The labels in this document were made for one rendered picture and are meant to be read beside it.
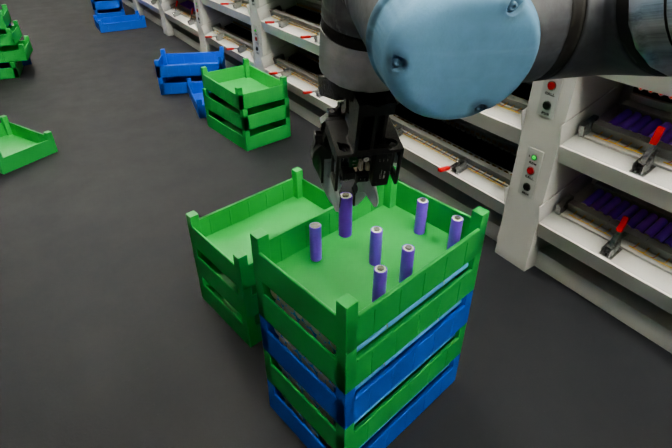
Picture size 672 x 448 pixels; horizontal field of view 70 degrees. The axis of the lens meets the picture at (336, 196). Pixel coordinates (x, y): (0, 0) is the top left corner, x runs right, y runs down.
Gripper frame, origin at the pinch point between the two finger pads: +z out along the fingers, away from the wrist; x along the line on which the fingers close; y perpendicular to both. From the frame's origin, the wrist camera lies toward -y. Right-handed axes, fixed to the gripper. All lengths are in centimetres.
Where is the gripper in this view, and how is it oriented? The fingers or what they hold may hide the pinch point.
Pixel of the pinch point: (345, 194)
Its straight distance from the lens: 63.3
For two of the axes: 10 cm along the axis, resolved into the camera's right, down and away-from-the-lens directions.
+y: 2.1, 7.2, -6.6
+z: -0.6, 6.8, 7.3
